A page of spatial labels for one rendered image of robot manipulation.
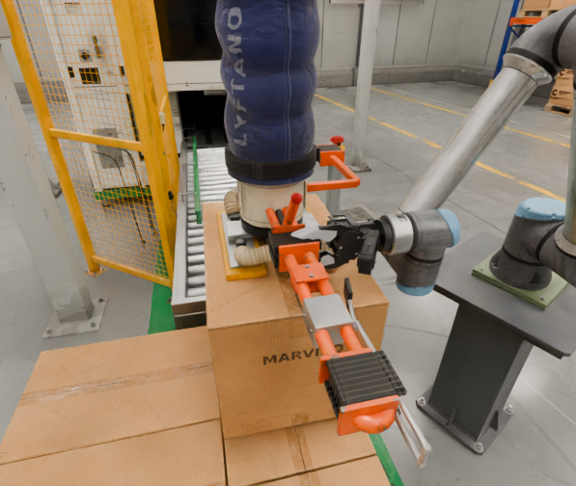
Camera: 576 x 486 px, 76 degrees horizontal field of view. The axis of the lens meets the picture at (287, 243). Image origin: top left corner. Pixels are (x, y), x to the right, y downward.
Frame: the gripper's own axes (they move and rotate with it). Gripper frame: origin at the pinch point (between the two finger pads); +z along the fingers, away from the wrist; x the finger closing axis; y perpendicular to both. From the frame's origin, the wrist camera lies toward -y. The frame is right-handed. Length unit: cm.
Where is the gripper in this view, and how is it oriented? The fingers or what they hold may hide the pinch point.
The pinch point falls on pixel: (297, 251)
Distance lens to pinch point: 75.0
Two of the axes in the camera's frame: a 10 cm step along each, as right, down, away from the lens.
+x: 0.1, -8.5, -5.2
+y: -2.3, -5.1, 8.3
